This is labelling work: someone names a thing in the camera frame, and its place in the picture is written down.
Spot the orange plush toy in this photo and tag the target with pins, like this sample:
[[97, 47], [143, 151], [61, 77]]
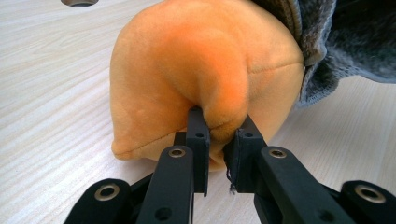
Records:
[[186, 56]]

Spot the grey fluffy towel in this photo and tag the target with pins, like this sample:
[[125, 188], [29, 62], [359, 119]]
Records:
[[351, 40]]

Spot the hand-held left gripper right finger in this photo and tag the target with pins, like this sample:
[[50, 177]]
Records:
[[286, 189]]

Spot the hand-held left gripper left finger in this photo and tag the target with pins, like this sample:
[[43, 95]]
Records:
[[171, 186]]

